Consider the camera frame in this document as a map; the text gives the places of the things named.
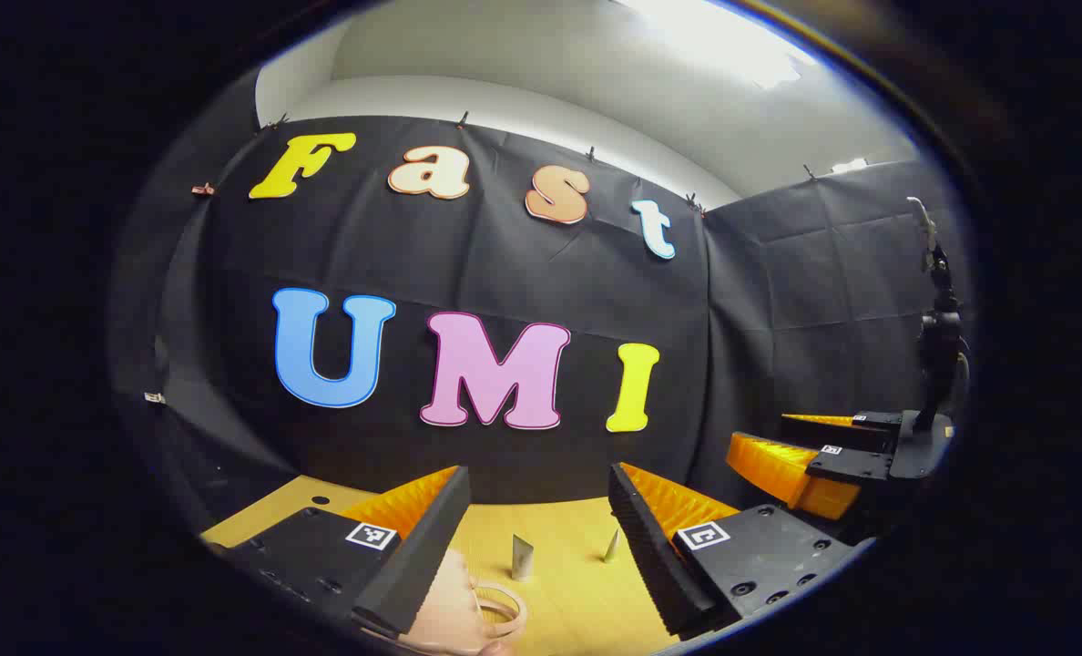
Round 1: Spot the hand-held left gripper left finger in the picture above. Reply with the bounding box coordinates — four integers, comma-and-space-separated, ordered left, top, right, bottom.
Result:
202, 465, 473, 639

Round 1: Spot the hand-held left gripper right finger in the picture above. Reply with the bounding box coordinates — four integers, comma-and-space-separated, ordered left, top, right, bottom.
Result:
607, 461, 859, 642

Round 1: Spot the pink suitcase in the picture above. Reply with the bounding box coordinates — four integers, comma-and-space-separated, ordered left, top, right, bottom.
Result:
404, 547, 529, 656

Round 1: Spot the black articulated stand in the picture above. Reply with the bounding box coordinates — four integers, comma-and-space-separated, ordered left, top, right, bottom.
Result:
905, 196, 970, 434

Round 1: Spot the ceiling light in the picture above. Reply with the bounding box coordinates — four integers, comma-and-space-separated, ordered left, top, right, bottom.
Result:
614, 0, 824, 92

